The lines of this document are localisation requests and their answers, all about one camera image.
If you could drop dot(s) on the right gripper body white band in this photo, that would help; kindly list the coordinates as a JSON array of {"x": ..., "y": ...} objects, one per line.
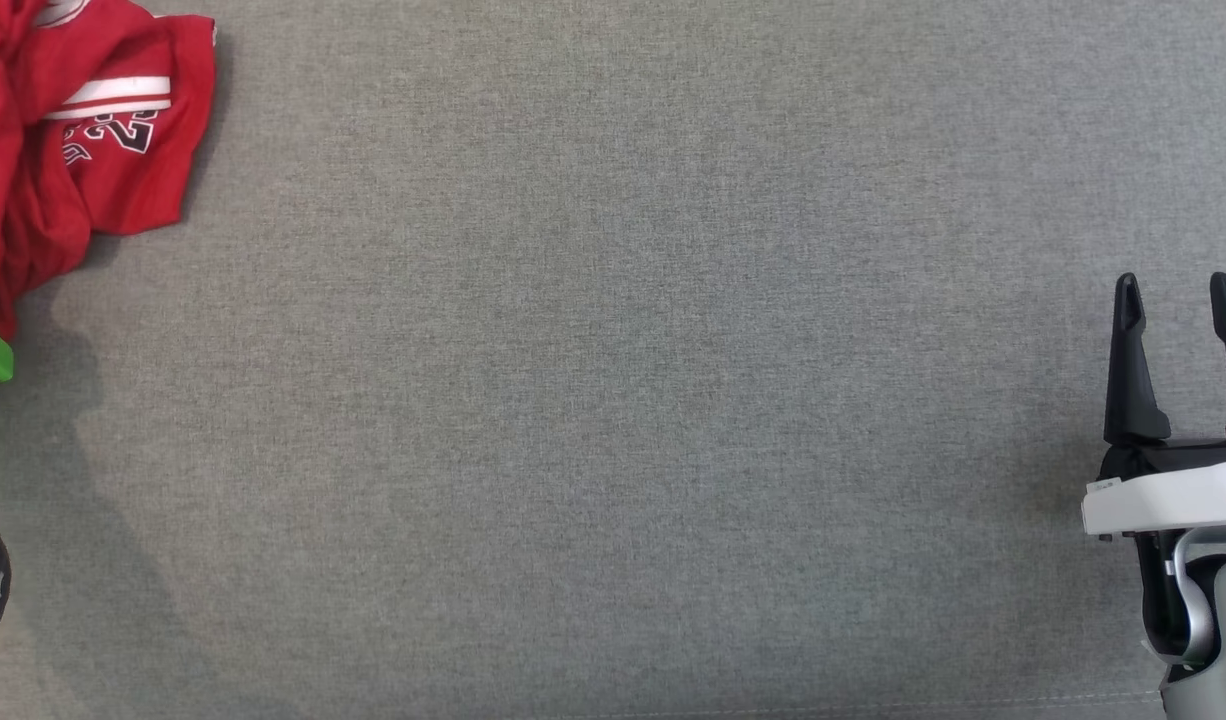
[{"x": 1173, "y": 500}]

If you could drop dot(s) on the red basketball shorts number 23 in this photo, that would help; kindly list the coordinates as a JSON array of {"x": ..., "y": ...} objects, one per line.
[{"x": 33, "y": 200}]

